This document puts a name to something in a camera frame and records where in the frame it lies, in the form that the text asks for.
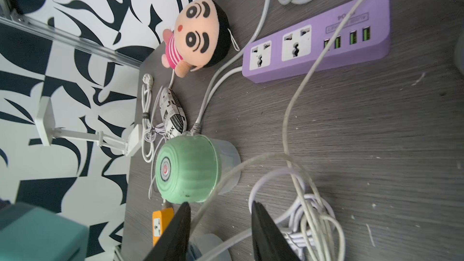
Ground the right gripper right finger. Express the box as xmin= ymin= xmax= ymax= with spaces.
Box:
xmin=251 ymin=201 xmax=300 ymax=261

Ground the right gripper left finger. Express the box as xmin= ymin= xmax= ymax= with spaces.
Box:
xmin=144 ymin=203 xmax=191 ymax=261

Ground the lavender USB cable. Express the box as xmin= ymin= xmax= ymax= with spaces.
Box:
xmin=195 ymin=167 xmax=338 ymax=261

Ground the teal USB charger adapter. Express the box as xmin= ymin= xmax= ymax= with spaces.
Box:
xmin=1 ymin=201 xmax=89 ymax=261

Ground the orange power strip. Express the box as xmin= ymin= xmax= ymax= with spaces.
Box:
xmin=152 ymin=208 xmax=175 ymax=246

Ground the plush doll pink shirt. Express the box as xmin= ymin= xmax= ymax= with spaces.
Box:
xmin=161 ymin=0 xmax=232 ymax=78

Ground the purple power strip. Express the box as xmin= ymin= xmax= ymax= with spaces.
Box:
xmin=242 ymin=0 xmax=390 ymax=83

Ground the beige bundled USB cable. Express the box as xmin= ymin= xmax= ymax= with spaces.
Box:
xmin=188 ymin=0 xmax=394 ymax=261

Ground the white bundled power cord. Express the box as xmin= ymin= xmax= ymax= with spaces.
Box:
xmin=140 ymin=73 xmax=157 ymax=164

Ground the purple strip white cord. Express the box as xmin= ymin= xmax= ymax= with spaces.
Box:
xmin=188 ymin=0 xmax=332 ymax=135

